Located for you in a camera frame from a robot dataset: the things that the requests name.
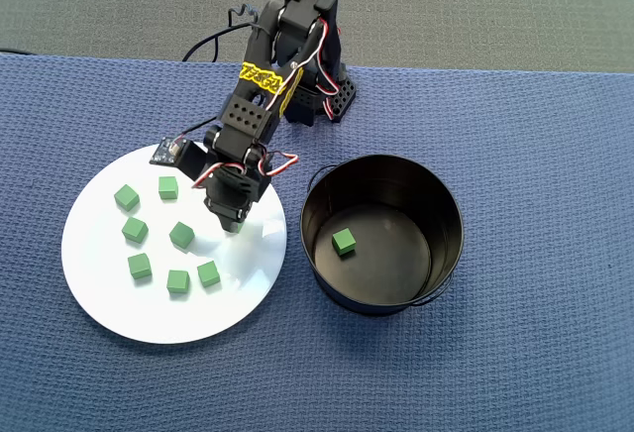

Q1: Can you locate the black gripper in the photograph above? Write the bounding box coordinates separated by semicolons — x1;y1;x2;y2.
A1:
202;163;272;234

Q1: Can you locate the white round plate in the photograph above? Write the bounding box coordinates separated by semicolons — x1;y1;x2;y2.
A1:
60;142;288;346

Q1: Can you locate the black metal bucket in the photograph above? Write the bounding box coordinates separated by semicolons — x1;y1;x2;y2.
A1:
298;153;466;317

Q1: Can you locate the blue woven cloth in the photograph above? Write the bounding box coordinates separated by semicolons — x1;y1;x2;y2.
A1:
0;52;634;432

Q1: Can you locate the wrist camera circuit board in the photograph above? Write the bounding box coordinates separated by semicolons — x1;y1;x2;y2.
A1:
149;137;207;181

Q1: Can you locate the black camera cable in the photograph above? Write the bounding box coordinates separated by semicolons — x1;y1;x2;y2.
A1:
180;2;264;137

